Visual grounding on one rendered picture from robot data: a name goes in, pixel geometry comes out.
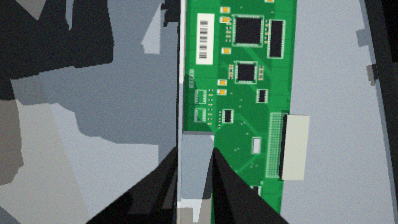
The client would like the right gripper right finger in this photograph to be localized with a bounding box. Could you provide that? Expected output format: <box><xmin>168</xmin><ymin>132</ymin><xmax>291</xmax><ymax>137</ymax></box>
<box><xmin>212</xmin><ymin>147</ymin><xmax>289</xmax><ymax>224</ymax></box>

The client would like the green circuit board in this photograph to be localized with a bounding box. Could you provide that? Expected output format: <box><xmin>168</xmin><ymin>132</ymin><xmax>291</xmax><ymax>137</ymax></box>
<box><xmin>177</xmin><ymin>0</ymin><xmax>310</xmax><ymax>224</ymax></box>

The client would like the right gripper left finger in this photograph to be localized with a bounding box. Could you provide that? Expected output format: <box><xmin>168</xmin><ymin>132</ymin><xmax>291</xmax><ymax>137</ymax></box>
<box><xmin>86</xmin><ymin>146</ymin><xmax>178</xmax><ymax>224</ymax></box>

